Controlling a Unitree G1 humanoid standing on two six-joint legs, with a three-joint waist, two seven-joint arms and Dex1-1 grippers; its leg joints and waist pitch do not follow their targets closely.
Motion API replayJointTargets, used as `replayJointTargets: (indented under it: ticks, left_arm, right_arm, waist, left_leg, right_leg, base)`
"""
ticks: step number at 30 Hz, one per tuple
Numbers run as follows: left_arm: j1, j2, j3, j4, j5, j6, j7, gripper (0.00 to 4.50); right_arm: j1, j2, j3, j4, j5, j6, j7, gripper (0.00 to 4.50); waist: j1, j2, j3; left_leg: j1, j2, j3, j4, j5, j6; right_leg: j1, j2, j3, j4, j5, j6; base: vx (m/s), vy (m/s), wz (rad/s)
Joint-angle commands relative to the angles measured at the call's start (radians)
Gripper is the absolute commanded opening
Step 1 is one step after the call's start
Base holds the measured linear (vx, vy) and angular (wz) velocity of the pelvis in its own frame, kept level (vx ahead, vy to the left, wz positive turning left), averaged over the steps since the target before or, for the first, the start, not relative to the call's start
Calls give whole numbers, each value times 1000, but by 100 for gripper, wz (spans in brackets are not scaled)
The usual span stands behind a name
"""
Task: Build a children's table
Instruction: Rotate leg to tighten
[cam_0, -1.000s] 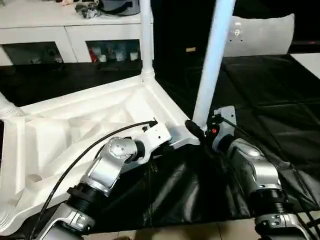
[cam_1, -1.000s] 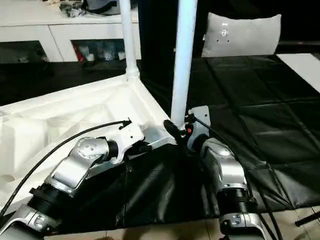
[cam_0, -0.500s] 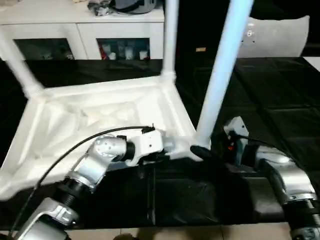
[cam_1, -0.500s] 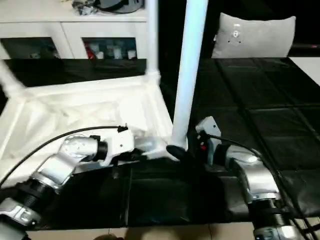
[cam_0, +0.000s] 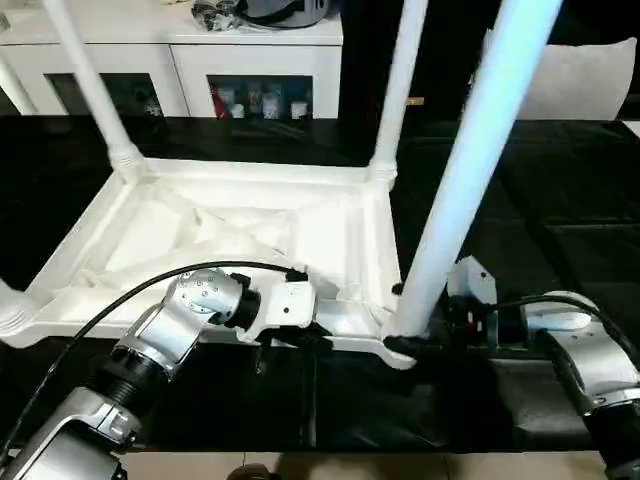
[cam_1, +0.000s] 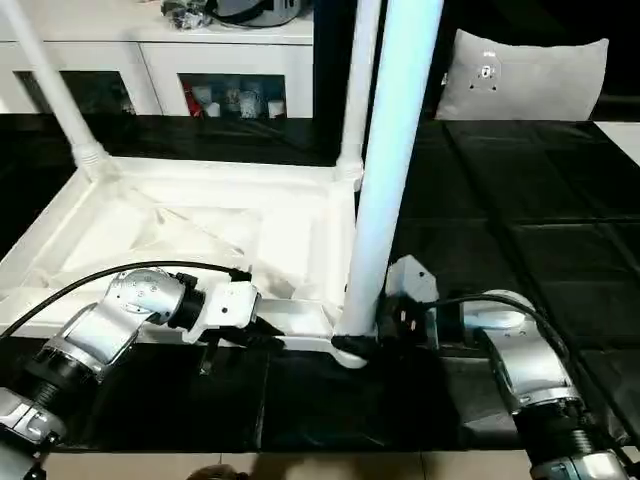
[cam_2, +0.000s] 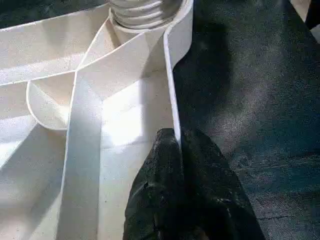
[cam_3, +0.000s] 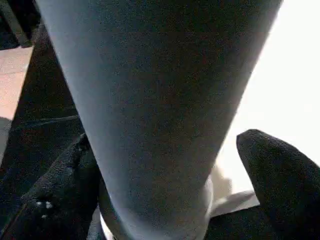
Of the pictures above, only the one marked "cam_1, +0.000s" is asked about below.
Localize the white plastic table top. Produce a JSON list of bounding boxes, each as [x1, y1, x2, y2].
[[0, 154, 376, 371]]

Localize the white plastic table leg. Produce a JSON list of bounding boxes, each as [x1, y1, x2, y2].
[[0, 0, 109, 181], [334, 0, 384, 189], [333, 0, 444, 346]]

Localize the black padded mat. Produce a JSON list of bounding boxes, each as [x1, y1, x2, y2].
[[0, 112, 640, 454]]

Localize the grey pillow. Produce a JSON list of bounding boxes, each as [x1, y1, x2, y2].
[[434, 27, 611, 121]]

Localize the white flat board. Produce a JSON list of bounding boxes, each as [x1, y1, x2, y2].
[[594, 119, 640, 169]]

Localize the white cabinet with glass doors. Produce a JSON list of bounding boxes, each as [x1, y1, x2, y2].
[[0, 0, 316, 119]]

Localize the dark round object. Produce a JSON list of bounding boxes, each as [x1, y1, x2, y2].
[[204, 0, 314, 27]]

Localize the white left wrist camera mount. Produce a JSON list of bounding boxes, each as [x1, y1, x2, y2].
[[182, 280, 262, 346]]

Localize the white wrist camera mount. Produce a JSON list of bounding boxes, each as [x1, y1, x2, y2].
[[387, 254, 440, 304], [182, 280, 262, 346]]

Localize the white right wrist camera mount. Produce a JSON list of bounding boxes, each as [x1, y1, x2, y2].
[[387, 254, 440, 304]]

